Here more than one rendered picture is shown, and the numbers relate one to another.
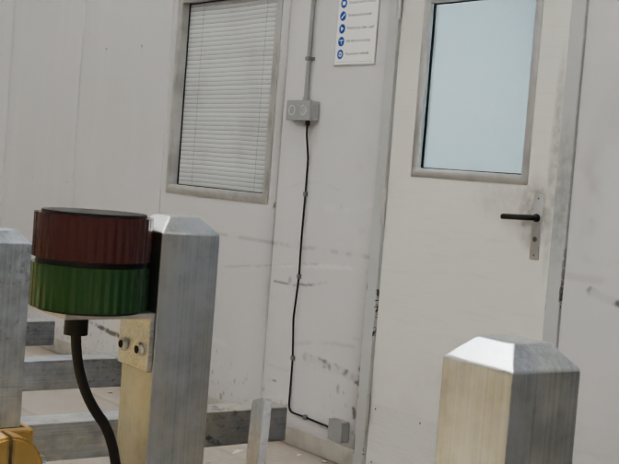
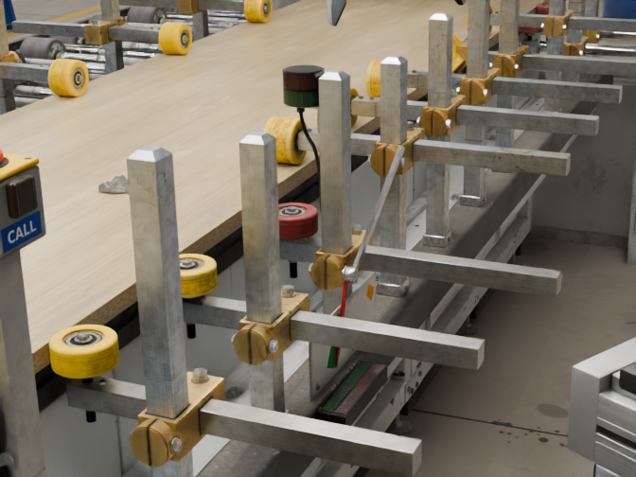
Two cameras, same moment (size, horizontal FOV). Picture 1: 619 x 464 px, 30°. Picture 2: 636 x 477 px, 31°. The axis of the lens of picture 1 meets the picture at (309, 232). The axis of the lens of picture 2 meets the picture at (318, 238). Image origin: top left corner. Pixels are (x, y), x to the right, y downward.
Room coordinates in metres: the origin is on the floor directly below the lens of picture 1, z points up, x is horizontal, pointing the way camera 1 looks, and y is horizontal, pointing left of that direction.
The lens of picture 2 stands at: (-0.22, -1.30, 1.49)
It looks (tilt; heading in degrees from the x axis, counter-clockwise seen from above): 21 degrees down; 60
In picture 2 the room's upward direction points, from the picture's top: 1 degrees counter-clockwise
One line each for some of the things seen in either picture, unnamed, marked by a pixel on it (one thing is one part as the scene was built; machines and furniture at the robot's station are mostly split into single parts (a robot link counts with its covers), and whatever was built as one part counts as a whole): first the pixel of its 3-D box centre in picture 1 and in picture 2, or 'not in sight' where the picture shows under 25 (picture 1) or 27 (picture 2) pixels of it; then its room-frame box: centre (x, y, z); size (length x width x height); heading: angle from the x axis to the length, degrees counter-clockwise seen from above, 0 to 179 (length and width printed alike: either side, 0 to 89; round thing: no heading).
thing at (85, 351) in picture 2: not in sight; (87, 378); (0.16, -0.09, 0.85); 0.08 x 0.08 x 0.11
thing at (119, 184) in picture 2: not in sight; (125, 181); (0.43, 0.43, 0.91); 0.09 x 0.07 x 0.02; 153
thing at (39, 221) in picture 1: (93, 236); (303, 77); (0.59, 0.11, 1.13); 0.06 x 0.06 x 0.02
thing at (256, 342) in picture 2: not in sight; (272, 326); (0.43, -0.06, 0.84); 0.13 x 0.06 x 0.05; 36
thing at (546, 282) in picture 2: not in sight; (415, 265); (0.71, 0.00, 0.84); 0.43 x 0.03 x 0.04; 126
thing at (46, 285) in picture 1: (89, 284); (304, 94); (0.59, 0.11, 1.10); 0.06 x 0.06 x 0.02
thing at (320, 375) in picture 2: not in sight; (345, 332); (0.60, 0.03, 0.75); 0.26 x 0.01 x 0.10; 36
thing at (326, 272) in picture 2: not in sight; (341, 258); (0.63, 0.09, 0.85); 0.13 x 0.06 x 0.05; 36
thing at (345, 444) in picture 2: not in sight; (235, 423); (0.28, -0.25, 0.83); 0.43 x 0.03 x 0.04; 126
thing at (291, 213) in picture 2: not in sight; (292, 242); (0.59, 0.17, 0.85); 0.08 x 0.08 x 0.11
